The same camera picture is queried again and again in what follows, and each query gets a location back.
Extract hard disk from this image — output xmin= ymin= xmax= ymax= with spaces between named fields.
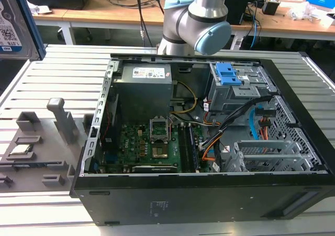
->
xmin=0 ymin=0 xmax=47 ymax=62

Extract grey metal disk bay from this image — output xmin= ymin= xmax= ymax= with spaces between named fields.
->
xmin=208 ymin=62 xmax=276 ymax=114

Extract blue plastic disk carrier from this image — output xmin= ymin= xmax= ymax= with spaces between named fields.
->
xmin=216 ymin=62 xmax=242 ymax=86

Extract CPU socket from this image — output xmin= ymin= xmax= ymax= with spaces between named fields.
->
xmin=149 ymin=117 xmax=171 ymax=145

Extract grey power supply unit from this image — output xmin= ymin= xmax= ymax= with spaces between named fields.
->
xmin=112 ymin=63 xmax=174 ymax=117

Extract small silver chipset heatsink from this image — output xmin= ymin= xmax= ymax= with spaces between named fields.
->
xmin=151 ymin=144 xmax=170 ymax=160

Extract black RAM stick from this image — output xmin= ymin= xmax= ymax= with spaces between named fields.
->
xmin=182 ymin=126 xmax=194 ymax=173

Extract green motherboard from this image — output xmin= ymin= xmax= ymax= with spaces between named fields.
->
xmin=100 ymin=122 xmax=203 ymax=174

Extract black graphics card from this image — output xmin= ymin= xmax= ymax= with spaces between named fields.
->
xmin=131 ymin=164 xmax=179 ymax=173

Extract black PC case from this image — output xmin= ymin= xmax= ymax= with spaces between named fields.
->
xmin=69 ymin=51 xmax=335 ymax=227

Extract black computer tower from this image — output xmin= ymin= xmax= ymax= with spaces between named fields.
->
xmin=224 ymin=0 xmax=250 ymax=26

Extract grey parts rack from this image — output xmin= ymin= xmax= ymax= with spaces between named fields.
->
xmin=0 ymin=97 xmax=90 ymax=195

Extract RAM stick blue label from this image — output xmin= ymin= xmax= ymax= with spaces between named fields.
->
xmin=12 ymin=162 xmax=64 ymax=168

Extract small black box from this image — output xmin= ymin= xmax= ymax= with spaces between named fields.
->
xmin=262 ymin=0 xmax=280 ymax=16

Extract silver CPU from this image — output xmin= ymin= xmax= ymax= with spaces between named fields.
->
xmin=10 ymin=144 xmax=34 ymax=155

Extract crumpled white paper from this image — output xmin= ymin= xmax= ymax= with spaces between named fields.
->
xmin=27 ymin=1 xmax=52 ymax=15

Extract clear plastic bags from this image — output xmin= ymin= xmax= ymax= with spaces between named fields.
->
xmin=288 ymin=3 xmax=327 ymax=21

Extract blue white cardboard box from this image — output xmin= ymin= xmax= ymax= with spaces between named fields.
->
xmin=305 ymin=0 xmax=333 ymax=12

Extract yellow wire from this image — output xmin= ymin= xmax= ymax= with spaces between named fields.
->
xmin=169 ymin=81 xmax=198 ymax=114

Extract orange data wire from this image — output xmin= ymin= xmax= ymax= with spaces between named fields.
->
xmin=202 ymin=135 xmax=224 ymax=161

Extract black wire bundle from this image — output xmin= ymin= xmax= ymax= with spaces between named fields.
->
xmin=200 ymin=95 xmax=273 ymax=150

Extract light blue wire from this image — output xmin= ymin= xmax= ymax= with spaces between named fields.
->
xmin=249 ymin=107 xmax=263 ymax=140

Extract black cable metal plug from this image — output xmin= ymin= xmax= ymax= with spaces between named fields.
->
xmin=135 ymin=0 xmax=154 ymax=48

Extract orange yellow power wires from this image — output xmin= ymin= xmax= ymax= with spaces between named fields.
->
xmin=258 ymin=117 xmax=272 ymax=140

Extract wooden desk white frame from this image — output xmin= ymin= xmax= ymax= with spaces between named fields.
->
xmin=31 ymin=0 xmax=168 ymax=46
xmin=230 ymin=0 xmax=335 ymax=42

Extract blue hanging cable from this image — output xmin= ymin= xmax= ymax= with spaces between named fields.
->
xmin=250 ymin=17 xmax=260 ymax=49

